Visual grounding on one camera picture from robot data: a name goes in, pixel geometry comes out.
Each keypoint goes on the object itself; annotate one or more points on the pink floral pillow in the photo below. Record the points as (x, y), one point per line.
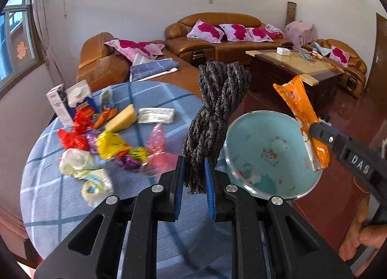
(205, 31)
(237, 32)
(260, 34)
(133, 47)
(339, 55)

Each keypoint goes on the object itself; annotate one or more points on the white paper packet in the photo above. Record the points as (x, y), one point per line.
(155, 115)

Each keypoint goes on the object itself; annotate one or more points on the white and yellow wrapper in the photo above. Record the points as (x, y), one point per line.
(96, 186)

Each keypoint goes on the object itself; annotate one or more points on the person's right hand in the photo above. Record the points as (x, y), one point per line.
(362, 239)

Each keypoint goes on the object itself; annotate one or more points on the pink cloth cover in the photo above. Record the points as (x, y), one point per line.
(302, 32)

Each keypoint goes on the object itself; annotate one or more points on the red crinkled wrapper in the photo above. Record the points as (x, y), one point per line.
(83, 121)

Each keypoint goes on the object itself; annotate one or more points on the white and blue box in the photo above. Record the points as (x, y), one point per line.
(59, 103)

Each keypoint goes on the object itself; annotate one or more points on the brown leather chaise sofa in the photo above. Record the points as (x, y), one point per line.
(99, 67)

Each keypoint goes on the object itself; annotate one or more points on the dark wooden coffee table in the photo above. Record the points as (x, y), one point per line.
(281, 72)

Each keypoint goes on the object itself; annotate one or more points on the blue plaid tablecloth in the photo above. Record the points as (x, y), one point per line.
(151, 96)

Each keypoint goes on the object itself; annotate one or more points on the yellow foil wrapper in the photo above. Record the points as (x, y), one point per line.
(110, 144)

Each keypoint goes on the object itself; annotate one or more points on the rolled standing mat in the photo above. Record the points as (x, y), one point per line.
(291, 13)

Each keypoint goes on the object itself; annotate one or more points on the brown wooden door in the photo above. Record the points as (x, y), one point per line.
(378, 55)

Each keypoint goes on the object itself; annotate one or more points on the pale curtain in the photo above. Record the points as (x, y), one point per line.
(42, 19)

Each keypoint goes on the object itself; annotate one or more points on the small orange wrapper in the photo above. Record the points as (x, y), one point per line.
(105, 114)

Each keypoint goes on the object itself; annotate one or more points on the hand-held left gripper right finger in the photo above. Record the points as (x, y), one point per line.
(209, 190)

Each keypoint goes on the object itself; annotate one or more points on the clear plastic packet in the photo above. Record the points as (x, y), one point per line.
(106, 97)

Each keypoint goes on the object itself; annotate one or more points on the yellow sponge wedge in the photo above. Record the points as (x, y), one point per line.
(122, 118)

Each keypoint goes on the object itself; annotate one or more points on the window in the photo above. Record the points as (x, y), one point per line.
(18, 40)

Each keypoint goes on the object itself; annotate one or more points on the light blue bowl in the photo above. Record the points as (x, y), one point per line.
(266, 146)

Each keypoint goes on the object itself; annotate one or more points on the blue carton with white top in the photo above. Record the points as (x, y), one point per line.
(78, 93)

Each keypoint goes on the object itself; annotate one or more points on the grey braided cloth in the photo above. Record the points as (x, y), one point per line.
(211, 109)

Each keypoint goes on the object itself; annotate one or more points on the small white box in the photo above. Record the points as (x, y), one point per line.
(283, 51)

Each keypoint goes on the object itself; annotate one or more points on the red plastic wrapper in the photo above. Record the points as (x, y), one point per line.
(72, 140)

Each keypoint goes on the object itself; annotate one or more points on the pink patterned cloth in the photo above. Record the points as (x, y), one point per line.
(274, 29)

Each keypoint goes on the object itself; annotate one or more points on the orange snack wrapper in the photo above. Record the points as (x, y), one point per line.
(297, 100)

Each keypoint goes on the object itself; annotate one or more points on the pink plastic wrapper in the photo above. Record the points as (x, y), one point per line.
(157, 143)

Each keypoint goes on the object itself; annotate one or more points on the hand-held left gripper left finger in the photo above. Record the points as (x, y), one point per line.
(179, 190)

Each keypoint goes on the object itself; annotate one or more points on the white folded cloth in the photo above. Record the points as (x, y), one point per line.
(142, 59)

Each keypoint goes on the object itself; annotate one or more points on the blue plaid folded sheet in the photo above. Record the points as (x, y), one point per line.
(151, 69)

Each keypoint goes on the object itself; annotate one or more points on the light blue cloth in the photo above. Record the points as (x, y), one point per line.
(321, 48)

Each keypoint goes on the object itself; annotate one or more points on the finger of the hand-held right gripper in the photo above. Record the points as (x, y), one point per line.
(322, 134)

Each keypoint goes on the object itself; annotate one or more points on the brown leather armchair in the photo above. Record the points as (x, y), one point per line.
(352, 70)

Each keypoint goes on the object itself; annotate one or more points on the cream plastic wrapper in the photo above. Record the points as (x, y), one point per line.
(75, 161)

